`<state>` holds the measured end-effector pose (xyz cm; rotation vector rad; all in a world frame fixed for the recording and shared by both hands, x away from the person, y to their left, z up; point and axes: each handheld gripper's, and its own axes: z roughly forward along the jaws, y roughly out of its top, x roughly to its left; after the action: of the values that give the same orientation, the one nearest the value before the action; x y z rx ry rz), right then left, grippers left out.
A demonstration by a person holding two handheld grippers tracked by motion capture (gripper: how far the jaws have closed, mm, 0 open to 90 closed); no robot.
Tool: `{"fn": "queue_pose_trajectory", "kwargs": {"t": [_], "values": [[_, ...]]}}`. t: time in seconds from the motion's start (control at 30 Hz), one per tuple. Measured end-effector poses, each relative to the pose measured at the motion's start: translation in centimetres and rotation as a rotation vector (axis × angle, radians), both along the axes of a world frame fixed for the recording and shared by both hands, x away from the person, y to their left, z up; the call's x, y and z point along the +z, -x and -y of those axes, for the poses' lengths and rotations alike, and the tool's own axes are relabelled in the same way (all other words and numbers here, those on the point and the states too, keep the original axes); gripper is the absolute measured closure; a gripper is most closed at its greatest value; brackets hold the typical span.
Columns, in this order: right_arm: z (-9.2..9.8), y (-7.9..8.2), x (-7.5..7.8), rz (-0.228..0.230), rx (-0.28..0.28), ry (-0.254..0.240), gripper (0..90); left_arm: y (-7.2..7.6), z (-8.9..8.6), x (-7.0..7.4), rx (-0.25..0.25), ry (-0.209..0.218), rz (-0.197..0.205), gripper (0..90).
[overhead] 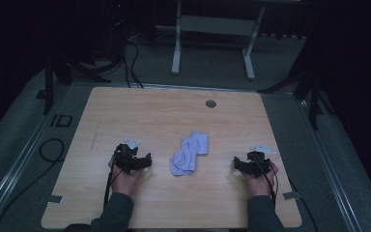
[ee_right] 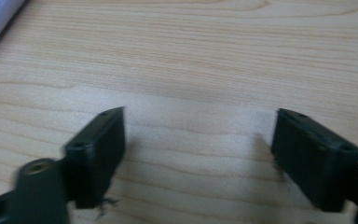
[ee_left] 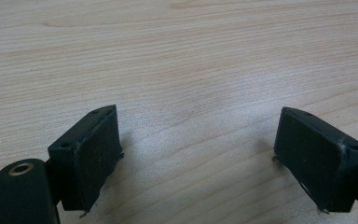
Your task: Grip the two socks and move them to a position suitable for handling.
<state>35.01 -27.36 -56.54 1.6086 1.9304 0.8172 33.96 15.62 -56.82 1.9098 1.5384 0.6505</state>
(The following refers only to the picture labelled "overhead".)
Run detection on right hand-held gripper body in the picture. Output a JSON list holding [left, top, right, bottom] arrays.
[[244, 145, 277, 179]]

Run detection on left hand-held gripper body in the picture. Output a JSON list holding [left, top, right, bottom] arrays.
[[113, 136, 142, 175]]

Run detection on person's right hand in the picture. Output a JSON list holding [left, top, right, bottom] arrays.
[[238, 160, 280, 198]]

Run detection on person's left hand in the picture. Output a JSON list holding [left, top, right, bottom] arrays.
[[107, 155, 143, 197]]

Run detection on white sock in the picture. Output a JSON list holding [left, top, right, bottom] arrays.
[[180, 130, 210, 156], [169, 148, 198, 177]]

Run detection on grey tape strip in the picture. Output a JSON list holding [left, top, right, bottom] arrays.
[[46, 194, 65, 205], [282, 190, 302, 200]]

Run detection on black floor tape marking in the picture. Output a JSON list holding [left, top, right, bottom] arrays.
[[48, 113, 74, 128]]

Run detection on black stand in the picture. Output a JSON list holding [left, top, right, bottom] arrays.
[[36, 47, 112, 116], [256, 38, 336, 131]]

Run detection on right hand-held gripper black cable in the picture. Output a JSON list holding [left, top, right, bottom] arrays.
[[254, 154, 280, 207]]

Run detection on hand-held gripper black cable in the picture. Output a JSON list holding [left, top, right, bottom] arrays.
[[254, 154, 280, 207], [102, 167, 124, 209]]

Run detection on left hand-held gripper black cable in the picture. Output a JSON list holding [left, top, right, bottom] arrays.
[[102, 167, 124, 209]]

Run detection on thin black floor cable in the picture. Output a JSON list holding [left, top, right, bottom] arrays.
[[287, 177, 319, 232]]

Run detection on metal floor rail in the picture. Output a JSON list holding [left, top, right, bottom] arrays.
[[298, 98, 365, 232], [0, 105, 57, 232]]

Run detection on black cables bundle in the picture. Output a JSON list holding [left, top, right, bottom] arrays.
[[121, 35, 145, 89]]

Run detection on white desk frame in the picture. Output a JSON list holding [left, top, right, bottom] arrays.
[[171, 0, 267, 81]]

